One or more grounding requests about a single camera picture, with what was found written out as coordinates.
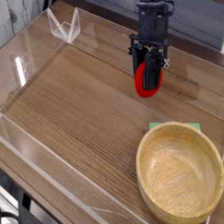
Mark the black cable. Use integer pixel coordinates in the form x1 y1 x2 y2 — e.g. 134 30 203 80
0 208 25 224

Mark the clear acrylic wall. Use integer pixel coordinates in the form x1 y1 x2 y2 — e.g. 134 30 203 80
72 9 224 120
0 113 151 224
0 10 63 110

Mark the clear acrylic corner bracket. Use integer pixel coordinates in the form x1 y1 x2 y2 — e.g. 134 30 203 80
47 8 81 43

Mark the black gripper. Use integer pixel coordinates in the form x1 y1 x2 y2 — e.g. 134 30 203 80
128 33 169 91

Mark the wooden bowl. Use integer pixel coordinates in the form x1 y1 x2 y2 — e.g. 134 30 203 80
136 122 224 224

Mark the clear acrylic front wall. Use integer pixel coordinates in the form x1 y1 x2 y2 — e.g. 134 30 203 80
0 113 151 224

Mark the red plush strawberry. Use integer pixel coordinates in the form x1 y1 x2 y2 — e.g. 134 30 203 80
135 62 163 98

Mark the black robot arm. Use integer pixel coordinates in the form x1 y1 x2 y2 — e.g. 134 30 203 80
128 0 175 98

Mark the clear acrylic left wall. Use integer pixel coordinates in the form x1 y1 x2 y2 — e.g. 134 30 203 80
0 10 63 110

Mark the clear acrylic back wall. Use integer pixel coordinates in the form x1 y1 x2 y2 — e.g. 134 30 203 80
72 9 224 120

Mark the black table leg clamp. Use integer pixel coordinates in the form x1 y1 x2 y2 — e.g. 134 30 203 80
18 193 43 224

